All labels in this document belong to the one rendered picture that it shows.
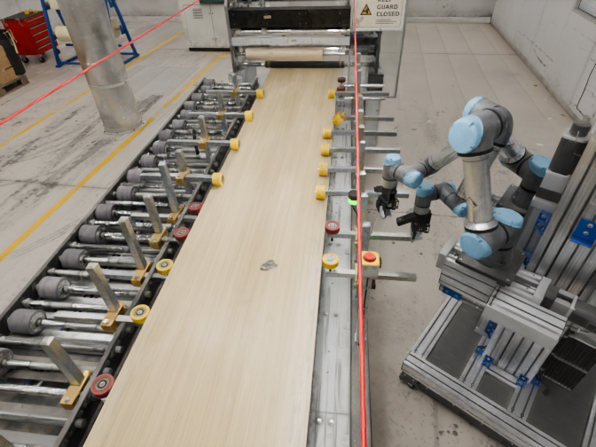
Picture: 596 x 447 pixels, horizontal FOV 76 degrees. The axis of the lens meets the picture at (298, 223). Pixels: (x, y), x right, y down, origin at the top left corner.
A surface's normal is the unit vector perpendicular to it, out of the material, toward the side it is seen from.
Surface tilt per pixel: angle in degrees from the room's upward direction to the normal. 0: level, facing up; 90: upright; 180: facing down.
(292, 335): 0
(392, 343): 0
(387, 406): 0
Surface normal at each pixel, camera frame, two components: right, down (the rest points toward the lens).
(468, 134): -0.86, 0.26
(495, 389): -0.04, -0.77
